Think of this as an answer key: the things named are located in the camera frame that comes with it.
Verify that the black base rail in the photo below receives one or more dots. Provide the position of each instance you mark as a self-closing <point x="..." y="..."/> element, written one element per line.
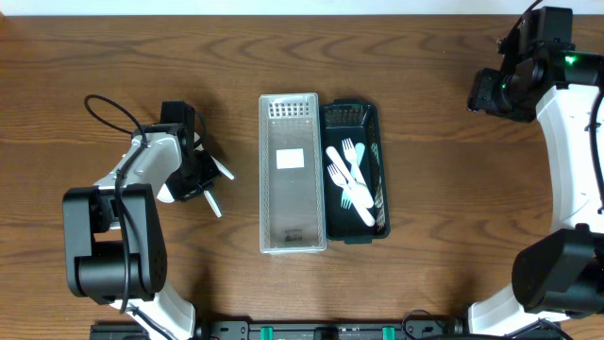
<point x="414" y="328"/>

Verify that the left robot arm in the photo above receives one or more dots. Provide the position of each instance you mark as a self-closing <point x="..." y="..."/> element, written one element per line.
<point x="115" y="251"/>

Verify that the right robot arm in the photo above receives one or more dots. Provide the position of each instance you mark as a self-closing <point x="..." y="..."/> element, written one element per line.
<point x="560" y="277"/>

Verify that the clear plastic basket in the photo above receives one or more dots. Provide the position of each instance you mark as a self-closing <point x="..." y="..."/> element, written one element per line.
<point x="292" y="199"/>

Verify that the white plastic spoon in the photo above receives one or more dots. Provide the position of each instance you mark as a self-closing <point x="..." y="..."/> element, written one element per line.
<point x="356" y="191"/>
<point x="222" y="169"/>
<point x="212" y="202"/>

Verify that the white plastic fork top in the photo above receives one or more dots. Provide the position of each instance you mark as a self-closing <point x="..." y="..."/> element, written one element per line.
<point x="346" y="203"/>

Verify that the black plastic basket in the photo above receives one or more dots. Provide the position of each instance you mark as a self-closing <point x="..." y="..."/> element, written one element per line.
<point x="357" y="120"/>

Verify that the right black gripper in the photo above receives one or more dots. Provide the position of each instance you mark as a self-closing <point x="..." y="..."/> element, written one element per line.
<point x="478" y="91"/>

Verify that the white plastic fork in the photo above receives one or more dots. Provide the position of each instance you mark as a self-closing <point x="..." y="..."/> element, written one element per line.
<point x="351" y="157"/>
<point x="338" y="178"/>
<point x="346" y="203"/>

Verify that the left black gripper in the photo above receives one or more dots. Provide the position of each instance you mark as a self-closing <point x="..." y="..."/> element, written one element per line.
<point x="204" y="173"/>

